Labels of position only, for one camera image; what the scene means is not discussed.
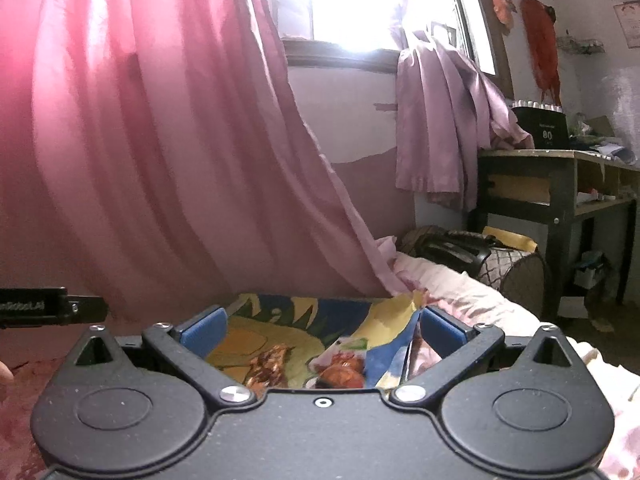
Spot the pink floral bed sheet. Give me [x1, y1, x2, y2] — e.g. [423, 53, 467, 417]
[1, 236, 639, 479]

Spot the colourful cardboard snack box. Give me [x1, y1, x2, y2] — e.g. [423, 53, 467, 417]
[205, 292, 423, 389]

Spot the black patterned bag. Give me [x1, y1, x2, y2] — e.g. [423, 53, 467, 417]
[397, 226, 548, 318]

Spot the red snack packet in box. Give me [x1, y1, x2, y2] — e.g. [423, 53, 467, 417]
[306, 351, 366, 389]

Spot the dark wooden desk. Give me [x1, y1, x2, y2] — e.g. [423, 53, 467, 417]
[466, 150, 639, 321]

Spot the pink bed curtain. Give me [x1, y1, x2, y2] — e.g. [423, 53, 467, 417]
[1, 0, 405, 328]

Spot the black box on desk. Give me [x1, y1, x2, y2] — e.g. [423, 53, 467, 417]
[512, 100, 570, 150]

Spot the purple window curtain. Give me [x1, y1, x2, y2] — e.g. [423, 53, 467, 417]
[393, 26, 534, 212]

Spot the red wall hanging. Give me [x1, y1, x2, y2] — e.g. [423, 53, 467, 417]
[520, 0, 561, 106]

